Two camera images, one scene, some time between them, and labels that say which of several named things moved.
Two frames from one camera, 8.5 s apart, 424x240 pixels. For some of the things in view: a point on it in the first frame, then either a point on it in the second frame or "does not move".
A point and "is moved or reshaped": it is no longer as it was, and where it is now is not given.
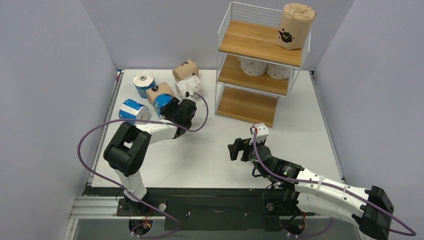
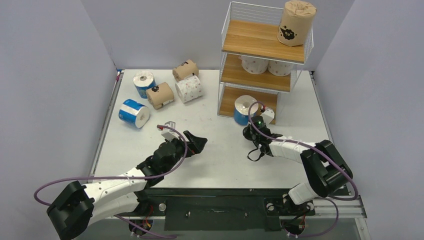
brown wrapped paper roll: [186, 69] does not move
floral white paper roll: [278, 72] is moved or reshaped
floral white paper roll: [191, 83] does not move
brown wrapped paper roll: [163, 88] does not move
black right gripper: [244, 150] -> [251, 133]
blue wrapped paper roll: [131, 109] does not move
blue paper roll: [160, 100] -> [242, 104]
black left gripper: [166, 111] -> [196, 144]
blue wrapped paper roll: [143, 80] does not move
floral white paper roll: [253, 67] is moved or reshaped
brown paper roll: [294, 29] is moved or reshaped
